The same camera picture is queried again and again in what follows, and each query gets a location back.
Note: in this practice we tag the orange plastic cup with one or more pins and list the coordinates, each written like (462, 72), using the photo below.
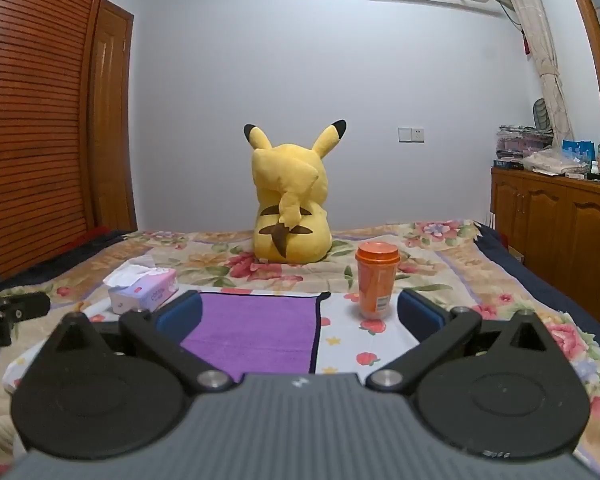
(377, 280)

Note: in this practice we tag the wooden cabinet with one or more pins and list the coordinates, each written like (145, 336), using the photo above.
(555, 220)

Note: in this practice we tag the wooden door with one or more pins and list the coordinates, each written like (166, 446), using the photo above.
(112, 125)

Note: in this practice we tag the blue box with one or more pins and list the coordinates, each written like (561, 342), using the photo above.
(579, 149)

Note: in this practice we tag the beige crumpled cloth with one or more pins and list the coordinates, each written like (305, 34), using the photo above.
(552, 162)

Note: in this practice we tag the white wall switch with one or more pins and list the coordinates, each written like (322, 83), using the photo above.
(410, 134)

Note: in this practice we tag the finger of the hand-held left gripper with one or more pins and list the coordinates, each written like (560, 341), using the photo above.
(25, 307)

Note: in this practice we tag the yellow plush toy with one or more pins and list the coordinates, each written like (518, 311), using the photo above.
(290, 185)

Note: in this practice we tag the dark flat box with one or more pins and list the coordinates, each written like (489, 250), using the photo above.
(507, 164)

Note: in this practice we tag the pink tissue box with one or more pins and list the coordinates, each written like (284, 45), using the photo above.
(145, 292)

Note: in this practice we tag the air conditioner pipe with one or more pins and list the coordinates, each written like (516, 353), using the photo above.
(507, 7)

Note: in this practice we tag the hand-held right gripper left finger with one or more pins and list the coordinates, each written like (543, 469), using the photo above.
(180, 316)

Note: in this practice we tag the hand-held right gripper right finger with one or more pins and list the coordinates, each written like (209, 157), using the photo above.
(420, 316)

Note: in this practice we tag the stack of folded cloths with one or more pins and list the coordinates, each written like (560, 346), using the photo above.
(522, 142)

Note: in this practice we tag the floral blanket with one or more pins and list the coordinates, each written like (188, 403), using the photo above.
(220, 260)

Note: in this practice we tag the beige curtain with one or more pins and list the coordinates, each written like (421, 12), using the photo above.
(550, 85)

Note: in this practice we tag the small white bottle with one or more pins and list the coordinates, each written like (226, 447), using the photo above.
(595, 167)

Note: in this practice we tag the purple towel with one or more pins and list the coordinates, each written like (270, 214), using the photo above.
(260, 325)

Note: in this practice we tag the white strawberry print cloth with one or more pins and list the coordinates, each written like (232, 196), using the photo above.
(350, 342)

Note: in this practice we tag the wooden louvered wardrobe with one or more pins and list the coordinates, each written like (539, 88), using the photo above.
(30, 110)

